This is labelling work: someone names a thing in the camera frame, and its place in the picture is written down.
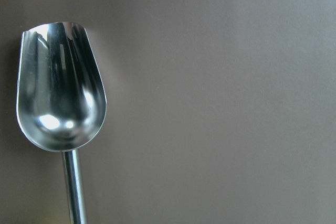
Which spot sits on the steel metal scoop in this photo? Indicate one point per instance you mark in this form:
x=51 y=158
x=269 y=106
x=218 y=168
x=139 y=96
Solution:
x=61 y=102

